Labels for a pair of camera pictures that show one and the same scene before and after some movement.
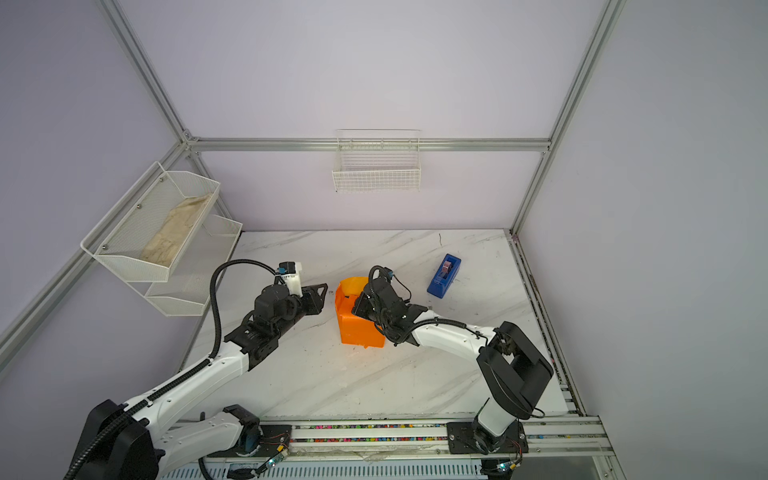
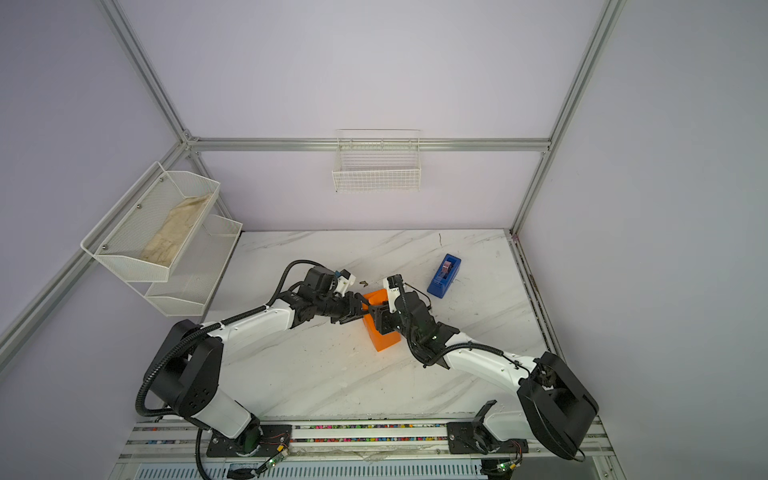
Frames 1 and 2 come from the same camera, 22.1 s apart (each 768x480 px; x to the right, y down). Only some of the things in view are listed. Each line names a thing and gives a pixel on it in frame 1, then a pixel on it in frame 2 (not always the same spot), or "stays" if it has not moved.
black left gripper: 310,296 → 353,308
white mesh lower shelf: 187,291 stays
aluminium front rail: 562,438 stays
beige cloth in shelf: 167,239 stays
